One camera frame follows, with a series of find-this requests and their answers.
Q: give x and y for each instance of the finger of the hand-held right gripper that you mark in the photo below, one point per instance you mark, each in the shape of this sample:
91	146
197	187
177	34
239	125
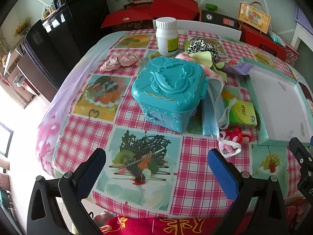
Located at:
301	156

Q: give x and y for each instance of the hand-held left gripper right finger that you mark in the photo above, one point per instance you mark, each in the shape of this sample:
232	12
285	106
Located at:
223	173

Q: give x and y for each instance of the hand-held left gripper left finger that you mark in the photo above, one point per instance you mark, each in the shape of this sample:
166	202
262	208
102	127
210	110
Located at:
91	173

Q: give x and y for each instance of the red pink hair ornament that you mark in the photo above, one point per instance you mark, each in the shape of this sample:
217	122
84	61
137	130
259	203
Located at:
234	134

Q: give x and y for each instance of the blue face mask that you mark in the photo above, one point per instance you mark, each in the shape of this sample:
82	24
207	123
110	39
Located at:
210	117

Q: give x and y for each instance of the green tissue packet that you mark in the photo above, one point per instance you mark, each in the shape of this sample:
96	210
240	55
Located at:
242	113

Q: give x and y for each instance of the teal cardboard tray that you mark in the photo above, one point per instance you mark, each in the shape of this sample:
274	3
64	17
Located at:
276	98

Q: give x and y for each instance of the teal plastic storage box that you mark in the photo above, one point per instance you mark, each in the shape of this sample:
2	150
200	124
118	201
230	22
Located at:
166	90

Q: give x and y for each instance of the purple tissue packet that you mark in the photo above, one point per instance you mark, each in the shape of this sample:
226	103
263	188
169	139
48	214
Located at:
238	67

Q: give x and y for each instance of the light green cloth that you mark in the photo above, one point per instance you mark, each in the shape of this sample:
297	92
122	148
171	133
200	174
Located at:
203	57

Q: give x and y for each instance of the pink white striped fuzzy sock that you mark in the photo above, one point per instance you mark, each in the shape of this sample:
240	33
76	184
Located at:
184	56

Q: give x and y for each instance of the black white spotted scrunchie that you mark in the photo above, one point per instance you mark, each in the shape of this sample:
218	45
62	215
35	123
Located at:
195	45

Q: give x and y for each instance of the pink checked printed tablecloth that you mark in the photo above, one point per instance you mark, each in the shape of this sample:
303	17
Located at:
80	139

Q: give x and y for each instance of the red printed cloth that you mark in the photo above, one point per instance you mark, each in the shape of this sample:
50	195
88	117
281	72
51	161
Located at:
171	226

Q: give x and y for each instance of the red patterned tissue box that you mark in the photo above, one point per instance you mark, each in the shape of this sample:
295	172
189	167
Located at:
292	52

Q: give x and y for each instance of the wet wipes pack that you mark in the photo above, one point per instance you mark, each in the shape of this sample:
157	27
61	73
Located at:
277	39

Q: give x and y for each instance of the wooden shelf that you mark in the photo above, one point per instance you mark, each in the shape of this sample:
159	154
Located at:
17	78

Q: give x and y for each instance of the red box with window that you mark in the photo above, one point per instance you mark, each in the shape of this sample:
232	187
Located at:
259	41

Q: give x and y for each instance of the white side table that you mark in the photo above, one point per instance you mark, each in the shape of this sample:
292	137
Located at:
302	33

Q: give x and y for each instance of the black cabinet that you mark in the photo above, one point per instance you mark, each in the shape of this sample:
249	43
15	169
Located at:
73	36

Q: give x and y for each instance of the purple plastic basket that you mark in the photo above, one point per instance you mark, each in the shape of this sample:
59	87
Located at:
300	13

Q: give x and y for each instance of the white pill bottle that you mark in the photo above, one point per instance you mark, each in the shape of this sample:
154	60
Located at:
167	41

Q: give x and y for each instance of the yellow suitcase shaped box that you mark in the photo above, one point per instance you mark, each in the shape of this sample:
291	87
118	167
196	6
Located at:
254	17

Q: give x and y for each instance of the dark floral box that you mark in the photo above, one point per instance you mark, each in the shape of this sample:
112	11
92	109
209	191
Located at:
137	25

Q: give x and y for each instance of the black box with orange label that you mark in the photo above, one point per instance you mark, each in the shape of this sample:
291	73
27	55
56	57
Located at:
215	18

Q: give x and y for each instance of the flat red gift bag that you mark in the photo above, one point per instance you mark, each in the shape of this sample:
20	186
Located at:
127	17

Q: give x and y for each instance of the yellow flowers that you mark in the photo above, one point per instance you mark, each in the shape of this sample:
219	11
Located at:
23	27

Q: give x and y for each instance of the green dumbbell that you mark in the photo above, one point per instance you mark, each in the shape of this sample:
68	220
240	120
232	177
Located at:
210	6

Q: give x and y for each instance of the large red gift box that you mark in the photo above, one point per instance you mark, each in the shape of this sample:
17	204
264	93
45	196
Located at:
171	5

